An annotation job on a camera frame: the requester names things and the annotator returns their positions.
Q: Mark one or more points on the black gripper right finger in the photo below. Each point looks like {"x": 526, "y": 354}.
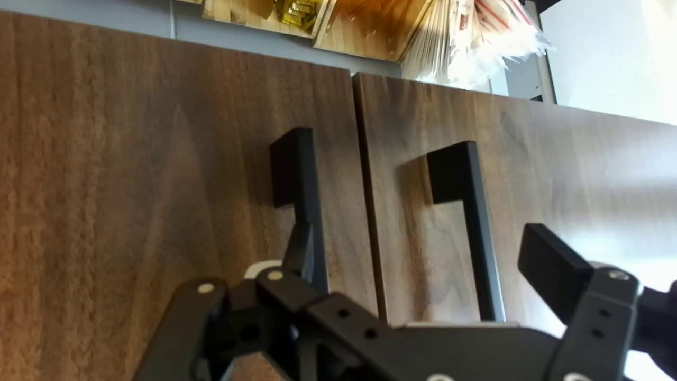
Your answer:
{"x": 553, "y": 269}

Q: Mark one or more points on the walnut cupboard door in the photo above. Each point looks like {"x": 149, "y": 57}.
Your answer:
{"x": 606, "y": 185}
{"x": 133, "y": 163}

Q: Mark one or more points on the black door handle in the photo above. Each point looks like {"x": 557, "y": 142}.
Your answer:
{"x": 456, "y": 178}
{"x": 296, "y": 178}

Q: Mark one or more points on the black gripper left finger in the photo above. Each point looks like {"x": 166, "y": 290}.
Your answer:
{"x": 300, "y": 272}

